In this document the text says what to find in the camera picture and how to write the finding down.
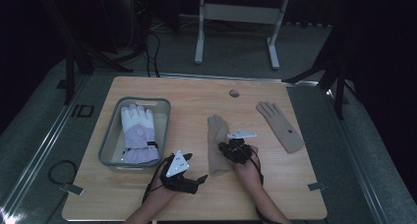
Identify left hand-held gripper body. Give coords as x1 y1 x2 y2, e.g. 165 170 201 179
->
159 149 200 196

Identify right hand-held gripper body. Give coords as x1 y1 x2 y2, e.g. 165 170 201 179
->
226 129 258 165

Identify beige knit glove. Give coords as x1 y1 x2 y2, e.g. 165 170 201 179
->
207 115 236 178
256 100 306 154

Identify purple and white glove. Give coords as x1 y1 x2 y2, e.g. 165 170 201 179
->
119 103 161 164

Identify grey plastic basin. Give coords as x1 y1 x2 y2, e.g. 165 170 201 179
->
97 96 172 172

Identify person's left hand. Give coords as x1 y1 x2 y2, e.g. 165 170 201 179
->
148 169 180 203

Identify person's right hand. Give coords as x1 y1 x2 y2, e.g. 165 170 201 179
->
233 145 264 190

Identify grey tape piece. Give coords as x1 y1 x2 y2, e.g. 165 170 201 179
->
307 182 329 192
60 183 85 196

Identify black tripod stand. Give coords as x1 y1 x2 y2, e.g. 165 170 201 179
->
282 19 359 121
32 0 134 106

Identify dark equipment with red light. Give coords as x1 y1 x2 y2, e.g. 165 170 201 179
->
130 0 152 24

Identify left hand-held gripper cable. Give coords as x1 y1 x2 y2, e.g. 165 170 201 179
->
141 155 173 204

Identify hand-held gripper cable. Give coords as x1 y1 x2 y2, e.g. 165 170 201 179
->
249 147 283 224
141 155 173 204

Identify right hand-held gripper cable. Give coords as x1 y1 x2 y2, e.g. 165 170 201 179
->
249 147 283 224

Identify metal floor rail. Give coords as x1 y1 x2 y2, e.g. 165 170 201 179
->
0 75 91 220
324 85 392 224
156 72 320 86

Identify black floor cables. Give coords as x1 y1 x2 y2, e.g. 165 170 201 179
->
143 28 162 79

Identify black cable loop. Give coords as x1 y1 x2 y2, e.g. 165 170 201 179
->
47 159 79 186

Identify white desk frame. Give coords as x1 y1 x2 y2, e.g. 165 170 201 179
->
194 0 291 71

